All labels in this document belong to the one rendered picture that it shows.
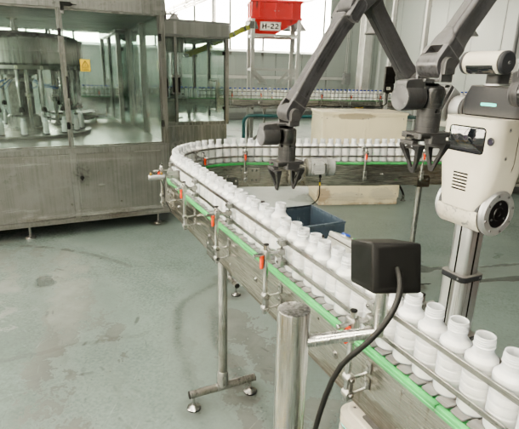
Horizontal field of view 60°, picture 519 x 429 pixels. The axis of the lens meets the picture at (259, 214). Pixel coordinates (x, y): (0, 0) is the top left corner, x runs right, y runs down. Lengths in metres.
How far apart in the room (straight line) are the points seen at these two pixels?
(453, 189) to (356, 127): 4.23
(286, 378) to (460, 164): 1.29
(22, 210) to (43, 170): 0.43
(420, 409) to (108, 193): 4.17
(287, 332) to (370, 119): 5.50
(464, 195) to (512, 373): 0.86
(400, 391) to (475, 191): 0.79
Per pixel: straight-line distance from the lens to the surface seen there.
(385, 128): 6.00
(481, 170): 1.63
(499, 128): 1.61
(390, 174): 3.61
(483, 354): 0.96
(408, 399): 1.09
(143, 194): 4.94
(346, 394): 1.18
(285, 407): 0.52
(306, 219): 2.47
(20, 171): 4.78
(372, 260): 0.42
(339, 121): 5.78
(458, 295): 1.82
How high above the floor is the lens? 1.62
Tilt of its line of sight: 17 degrees down
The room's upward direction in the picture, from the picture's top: 1 degrees clockwise
